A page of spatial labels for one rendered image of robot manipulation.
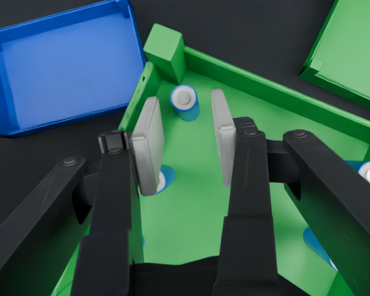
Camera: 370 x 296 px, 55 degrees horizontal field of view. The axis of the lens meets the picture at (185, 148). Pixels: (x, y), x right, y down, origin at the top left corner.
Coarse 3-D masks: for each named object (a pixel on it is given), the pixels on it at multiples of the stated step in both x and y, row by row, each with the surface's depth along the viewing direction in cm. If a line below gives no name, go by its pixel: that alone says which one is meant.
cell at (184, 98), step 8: (176, 88) 23; (184, 88) 23; (192, 88) 23; (176, 96) 23; (184, 96) 23; (192, 96) 23; (176, 104) 23; (184, 104) 23; (192, 104) 23; (184, 112) 24; (192, 112) 25; (184, 120) 30; (192, 120) 29
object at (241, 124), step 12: (240, 120) 18; (252, 120) 18; (276, 144) 15; (276, 156) 14; (288, 156) 14; (276, 168) 15; (288, 168) 14; (276, 180) 15; (288, 180) 15; (300, 180) 14
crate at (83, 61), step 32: (128, 0) 66; (0, 32) 68; (32, 32) 71; (64, 32) 72; (96, 32) 72; (128, 32) 71; (0, 64) 73; (32, 64) 72; (64, 64) 72; (96, 64) 71; (128, 64) 71; (0, 96) 71; (32, 96) 72; (64, 96) 72; (96, 96) 71; (128, 96) 71; (0, 128) 65; (32, 128) 67
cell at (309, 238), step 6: (306, 228) 29; (306, 234) 28; (312, 234) 27; (306, 240) 28; (312, 240) 26; (312, 246) 26; (318, 246) 25; (318, 252) 25; (324, 252) 23; (324, 258) 24; (330, 264) 23; (336, 270) 23
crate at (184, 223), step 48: (144, 48) 22; (144, 96) 26; (240, 96) 29; (288, 96) 25; (192, 144) 30; (336, 144) 29; (192, 192) 30; (144, 240) 30; (192, 240) 29; (288, 240) 29; (336, 288) 28
